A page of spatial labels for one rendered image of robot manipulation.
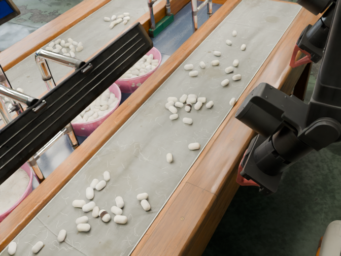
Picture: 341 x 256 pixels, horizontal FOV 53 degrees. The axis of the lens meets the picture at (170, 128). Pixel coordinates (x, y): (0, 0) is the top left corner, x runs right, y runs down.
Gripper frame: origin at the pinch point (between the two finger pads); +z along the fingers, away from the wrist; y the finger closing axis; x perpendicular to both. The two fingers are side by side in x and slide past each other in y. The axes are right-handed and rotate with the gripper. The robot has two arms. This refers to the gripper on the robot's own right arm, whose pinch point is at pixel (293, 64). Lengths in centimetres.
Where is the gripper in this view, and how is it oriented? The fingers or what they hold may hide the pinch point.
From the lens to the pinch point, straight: 100.5
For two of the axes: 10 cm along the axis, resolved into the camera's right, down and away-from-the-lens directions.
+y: -4.6, 6.4, -6.2
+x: 8.2, 5.7, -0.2
